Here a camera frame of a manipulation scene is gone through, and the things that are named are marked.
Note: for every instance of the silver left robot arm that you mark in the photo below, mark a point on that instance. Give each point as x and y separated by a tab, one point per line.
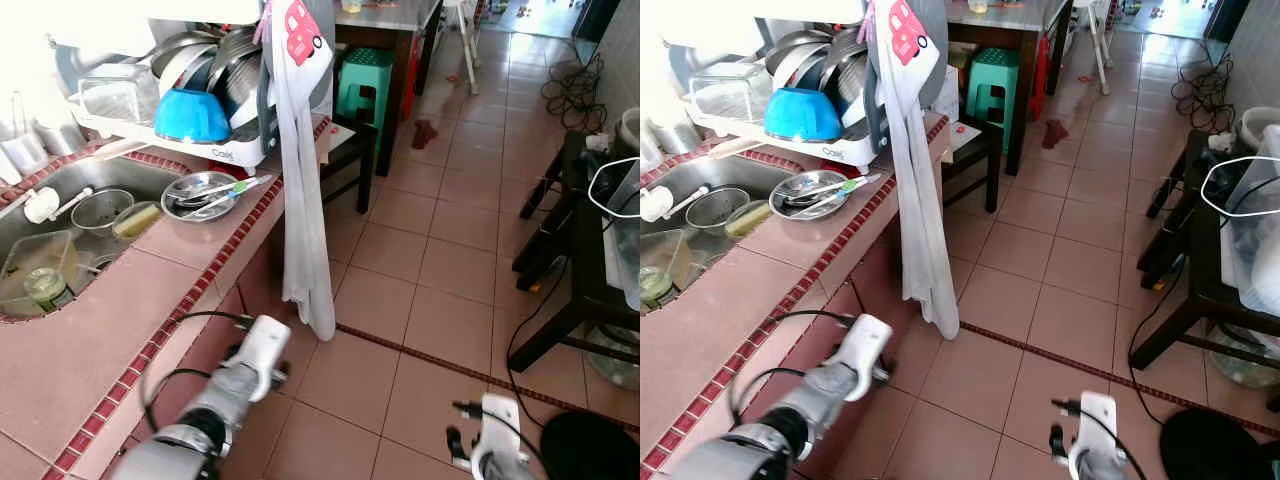
215	405
815	405

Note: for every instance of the black round seat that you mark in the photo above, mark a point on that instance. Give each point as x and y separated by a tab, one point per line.
1215	450
590	450

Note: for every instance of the large glass jar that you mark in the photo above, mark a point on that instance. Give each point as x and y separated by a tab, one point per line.
1245	360
615	360

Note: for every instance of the dark wooden bench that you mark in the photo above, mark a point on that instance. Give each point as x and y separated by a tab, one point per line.
1195	280
575	280

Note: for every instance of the glass jar green lid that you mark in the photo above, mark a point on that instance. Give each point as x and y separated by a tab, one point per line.
653	288
48	290

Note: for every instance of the clear plastic bag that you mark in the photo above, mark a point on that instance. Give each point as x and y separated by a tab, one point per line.
625	240
1255	250

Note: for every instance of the clear plastic container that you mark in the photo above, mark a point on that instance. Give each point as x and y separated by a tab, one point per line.
660	255
30	260

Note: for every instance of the grey apron red car print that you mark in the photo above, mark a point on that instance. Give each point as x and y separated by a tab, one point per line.
915	200
300	200

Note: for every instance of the white dish brush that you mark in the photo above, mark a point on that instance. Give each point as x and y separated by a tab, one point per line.
657	203
42	205

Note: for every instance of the dark wooden chair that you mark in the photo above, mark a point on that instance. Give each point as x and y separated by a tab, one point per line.
350	140
970	140

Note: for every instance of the stainless steel plate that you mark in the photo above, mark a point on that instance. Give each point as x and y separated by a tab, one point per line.
830	203
222	205

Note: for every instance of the steel strainer pot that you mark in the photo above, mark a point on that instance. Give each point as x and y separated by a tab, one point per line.
715	208
100	210

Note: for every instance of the steel spoon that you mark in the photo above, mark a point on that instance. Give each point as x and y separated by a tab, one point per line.
800	195
190	197

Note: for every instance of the white dish rack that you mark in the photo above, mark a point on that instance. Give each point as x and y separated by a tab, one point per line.
850	152
240	152

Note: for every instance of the white ceramic pot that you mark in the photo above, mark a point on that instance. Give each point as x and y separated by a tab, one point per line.
630	128
1260	125

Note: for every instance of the red cylinder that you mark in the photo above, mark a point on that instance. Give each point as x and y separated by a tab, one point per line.
412	80
1042	80

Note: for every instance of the yellow green sponge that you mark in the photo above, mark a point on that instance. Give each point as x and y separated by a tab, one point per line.
748	218
138	220

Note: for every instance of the green plastic stool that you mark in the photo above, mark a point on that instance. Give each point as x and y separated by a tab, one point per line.
992	75
365	75

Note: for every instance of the steel cup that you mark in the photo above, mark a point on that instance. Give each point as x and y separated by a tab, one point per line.
675	135
60	135

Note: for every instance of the stainless steel sink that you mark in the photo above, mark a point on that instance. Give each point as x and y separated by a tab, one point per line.
760	168
150	170

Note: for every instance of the white chair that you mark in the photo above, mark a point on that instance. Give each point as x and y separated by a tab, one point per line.
1097	40
465	40

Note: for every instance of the dark wooden table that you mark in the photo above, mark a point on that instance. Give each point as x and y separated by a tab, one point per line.
375	40
985	40

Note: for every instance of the blue bowl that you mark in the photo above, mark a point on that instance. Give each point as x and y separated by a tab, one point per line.
800	116
190	118

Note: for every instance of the stainless steel bowl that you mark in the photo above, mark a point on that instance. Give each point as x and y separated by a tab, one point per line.
185	60
795	58
848	75
238	75

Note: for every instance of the clear plastic storage box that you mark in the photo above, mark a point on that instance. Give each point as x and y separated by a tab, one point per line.
730	95
115	95

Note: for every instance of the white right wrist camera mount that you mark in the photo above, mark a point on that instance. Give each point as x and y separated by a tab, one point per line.
1098	420
500	420

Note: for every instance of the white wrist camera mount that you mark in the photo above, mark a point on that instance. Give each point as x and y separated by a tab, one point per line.
1098	420
500	420
262	345
866	345

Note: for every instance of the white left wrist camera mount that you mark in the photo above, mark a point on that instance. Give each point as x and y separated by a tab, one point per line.
866	345
262	345

